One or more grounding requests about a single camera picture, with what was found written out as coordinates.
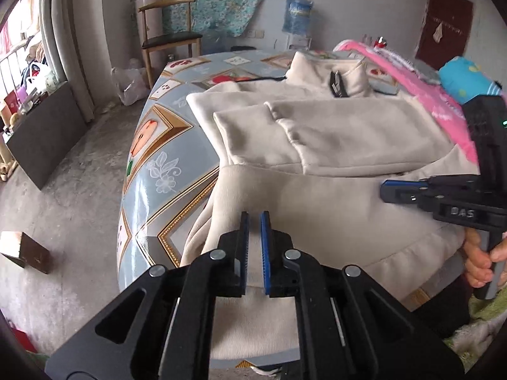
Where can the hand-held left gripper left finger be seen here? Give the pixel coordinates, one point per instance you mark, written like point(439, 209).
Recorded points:
point(244, 245)

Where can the white water dispenser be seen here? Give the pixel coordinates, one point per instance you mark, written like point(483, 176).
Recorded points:
point(299, 41)

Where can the black bin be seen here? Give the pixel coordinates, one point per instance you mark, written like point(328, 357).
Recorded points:
point(242, 48)

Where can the fruit print tablecloth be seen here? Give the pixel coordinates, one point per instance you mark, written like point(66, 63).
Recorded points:
point(158, 134)

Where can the wooden chair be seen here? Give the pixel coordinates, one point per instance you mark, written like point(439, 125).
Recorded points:
point(170, 41)

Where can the red paper bag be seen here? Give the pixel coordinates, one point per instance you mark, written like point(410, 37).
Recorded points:
point(23, 340)

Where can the green fuzzy cloth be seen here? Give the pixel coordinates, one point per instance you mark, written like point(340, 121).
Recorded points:
point(479, 332)

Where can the clear plastic bag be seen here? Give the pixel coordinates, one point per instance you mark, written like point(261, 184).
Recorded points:
point(128, 85)

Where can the cream zip jacket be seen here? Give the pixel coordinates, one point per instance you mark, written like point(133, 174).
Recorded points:
point(336, 206)

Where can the brown cardboard box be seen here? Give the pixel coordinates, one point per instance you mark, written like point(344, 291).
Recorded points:
point(29, 253)

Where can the blue patterned pillow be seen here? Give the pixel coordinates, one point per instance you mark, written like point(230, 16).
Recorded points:
point(467, 77)

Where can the red gift box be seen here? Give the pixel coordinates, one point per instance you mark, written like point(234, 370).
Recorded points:
point(12, 101)

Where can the clear empty water jug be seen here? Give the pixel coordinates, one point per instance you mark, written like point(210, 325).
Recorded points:
point(213, 37)

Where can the dark grey cabinet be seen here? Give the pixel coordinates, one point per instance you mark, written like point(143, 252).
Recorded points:
point(47, 138)

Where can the grey curtain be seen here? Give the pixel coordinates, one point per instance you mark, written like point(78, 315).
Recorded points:
point(75, 39)

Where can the white wall socket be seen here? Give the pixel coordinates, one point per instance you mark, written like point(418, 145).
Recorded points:
point(256, 34)

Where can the person's right hand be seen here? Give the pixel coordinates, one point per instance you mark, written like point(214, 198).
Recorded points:
point(475, 265)

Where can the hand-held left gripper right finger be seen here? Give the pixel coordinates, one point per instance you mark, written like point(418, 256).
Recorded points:
point(264, 253)

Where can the metal window railing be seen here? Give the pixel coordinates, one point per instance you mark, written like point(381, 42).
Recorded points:
point(16, 57)

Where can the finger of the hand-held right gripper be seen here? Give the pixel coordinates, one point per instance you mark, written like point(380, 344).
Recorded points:
point(400, 194)

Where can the pink floral blanket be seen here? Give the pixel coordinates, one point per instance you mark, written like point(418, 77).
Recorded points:
point(427, 99)

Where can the beige shoe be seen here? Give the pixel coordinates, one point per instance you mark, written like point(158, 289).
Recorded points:
point(7, 171)

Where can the blue water bottle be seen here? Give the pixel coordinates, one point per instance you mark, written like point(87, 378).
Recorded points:
point(298, 14)

